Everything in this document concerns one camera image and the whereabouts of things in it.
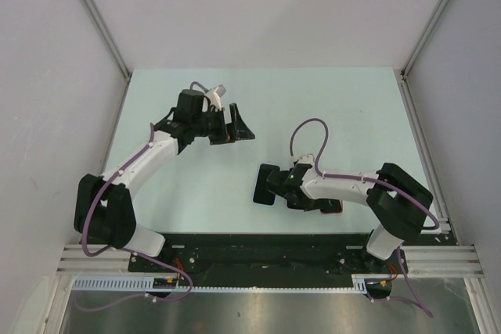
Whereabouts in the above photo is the purple cable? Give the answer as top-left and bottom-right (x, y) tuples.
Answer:
(74, 81), (208, 311)
(289, 117), (442, 318)

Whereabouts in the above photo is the black smartphone blue frame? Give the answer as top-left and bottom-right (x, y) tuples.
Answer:
(252, 163), (280, 206)

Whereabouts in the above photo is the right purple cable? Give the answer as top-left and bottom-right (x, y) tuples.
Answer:
(289, 117), (442, 318)

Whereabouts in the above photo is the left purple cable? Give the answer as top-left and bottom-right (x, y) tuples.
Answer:
(74, 81), (208, 311)

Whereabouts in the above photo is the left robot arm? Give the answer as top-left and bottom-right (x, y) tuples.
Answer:
(74, 85), (255, 271)

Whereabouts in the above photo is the left aluminium frame post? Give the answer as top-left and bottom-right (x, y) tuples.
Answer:
(58, 0), (132, 83)

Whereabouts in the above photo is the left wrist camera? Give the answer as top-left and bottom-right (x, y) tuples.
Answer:
(205, 85), (226, 110)

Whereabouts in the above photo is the light blue phone case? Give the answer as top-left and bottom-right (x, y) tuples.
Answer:
(250, 163), (282, 208)

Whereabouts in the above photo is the slotted cable duct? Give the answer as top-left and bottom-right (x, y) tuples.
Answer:
(72, 275), (391, 296)

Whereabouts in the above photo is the right aluminium frame post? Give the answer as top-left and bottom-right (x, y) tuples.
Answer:
(398, 0), (477, 81)

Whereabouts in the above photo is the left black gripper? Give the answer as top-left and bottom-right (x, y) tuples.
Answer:
(191, 104), (254, 145)

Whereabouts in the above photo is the pink phone case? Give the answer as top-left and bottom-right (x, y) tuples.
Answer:
(319, 199), (344, 214)

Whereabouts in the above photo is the aluminium frame post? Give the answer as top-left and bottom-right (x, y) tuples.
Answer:
(58, 0), (132, 83)
(398, 0), (477, 81)

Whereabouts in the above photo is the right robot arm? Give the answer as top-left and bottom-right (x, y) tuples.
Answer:
(253, 161), (434, 272)

